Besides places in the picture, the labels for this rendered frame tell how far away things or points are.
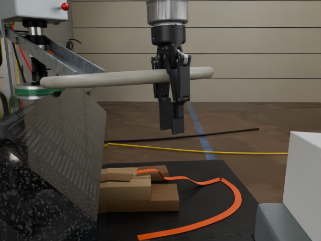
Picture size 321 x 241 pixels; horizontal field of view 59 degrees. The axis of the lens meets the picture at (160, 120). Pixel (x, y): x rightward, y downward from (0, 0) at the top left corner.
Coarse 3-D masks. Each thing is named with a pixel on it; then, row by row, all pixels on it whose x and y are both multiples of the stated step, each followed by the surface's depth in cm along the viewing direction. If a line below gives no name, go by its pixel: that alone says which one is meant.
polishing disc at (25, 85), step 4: (16, 84) 128; (20, 84) 128; (24, 84) 128; (28, 84) 128; (20, 88) 121; (24, 88) 120; (28, 88) 120; (32, 88) 120; (36, 88) 120; (40, 88) 121; (44, 88) 121
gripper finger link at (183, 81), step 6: (180, 60) 57; (180, 66) 58; (186, 66) 58; (180, 72) 58; (186, 72) 59; (180, 78) 58; (186, 78) 59; (180, 84) 58; (186, 84) 59; (180, 90) 59; (186, 90) 59; (180, 96) 59
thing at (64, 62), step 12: (12, 36) 129; (24, 48) 121; (36, 48) 112; (48, 48) 129; (60, 48) 121; (48, 60) 106; (60, 60) 117; (72, 60) 116; (84, 60) 109; (60, 72) 101; (72, 72) 95; (84, 72) 109; (96, 72) 104
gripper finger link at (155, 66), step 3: (153, 57) 67; (153, 60) 67; (153, 63) 67; (156, 63) 67; (153, 66) 67; (156, 66) 67; (153, 69) 67; (153, 84) 68; (156, 84) 68; (153, 87) 69; (156, 87) 68; (153, 90) 69; (156, 90) 68; (156, 93) 68; (156, 96) 68
